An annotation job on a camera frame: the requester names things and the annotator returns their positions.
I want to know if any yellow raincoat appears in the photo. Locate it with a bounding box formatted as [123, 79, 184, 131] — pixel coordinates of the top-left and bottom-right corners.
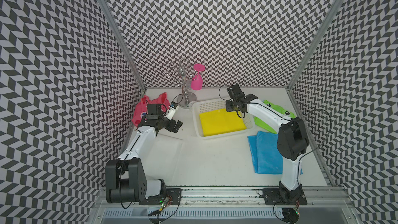
[199, 109, 247, 136]

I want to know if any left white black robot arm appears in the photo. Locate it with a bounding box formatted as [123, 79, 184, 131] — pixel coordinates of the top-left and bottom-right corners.
[105, 102, 182, 204]

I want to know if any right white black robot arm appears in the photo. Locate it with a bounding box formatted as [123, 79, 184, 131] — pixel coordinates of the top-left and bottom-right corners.
[226, 84, 309, 205]

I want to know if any pink bunny folded raincoat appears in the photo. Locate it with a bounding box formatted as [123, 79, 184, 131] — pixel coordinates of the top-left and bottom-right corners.
[132, 92, 170, 127]

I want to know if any green frog folded raincoat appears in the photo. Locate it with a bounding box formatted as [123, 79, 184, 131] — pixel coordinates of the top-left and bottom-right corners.
[247, 100, 293, 134]

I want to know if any blue folded raincoat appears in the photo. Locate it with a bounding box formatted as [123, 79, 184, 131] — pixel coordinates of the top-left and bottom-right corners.
[247, 131, 303, 175]

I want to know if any pink silicone wine glass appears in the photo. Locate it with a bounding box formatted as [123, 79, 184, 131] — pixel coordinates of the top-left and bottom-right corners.
[191, 63, 205, 91]

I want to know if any chrome glass holder stand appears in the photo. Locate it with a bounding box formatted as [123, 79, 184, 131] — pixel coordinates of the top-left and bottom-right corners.
[163, 58, 197, 109]

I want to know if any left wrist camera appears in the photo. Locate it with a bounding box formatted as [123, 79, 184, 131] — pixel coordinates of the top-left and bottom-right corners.
[166, 102, 179, 120]

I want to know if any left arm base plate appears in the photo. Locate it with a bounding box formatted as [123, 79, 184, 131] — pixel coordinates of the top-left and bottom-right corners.
[139, 188, 182, 206]

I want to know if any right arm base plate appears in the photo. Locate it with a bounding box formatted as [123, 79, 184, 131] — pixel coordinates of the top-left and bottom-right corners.
[261, 187, 308, 206]

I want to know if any aluminium front rail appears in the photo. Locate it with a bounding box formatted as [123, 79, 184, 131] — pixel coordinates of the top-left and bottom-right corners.
[93, 186, 355, 209]

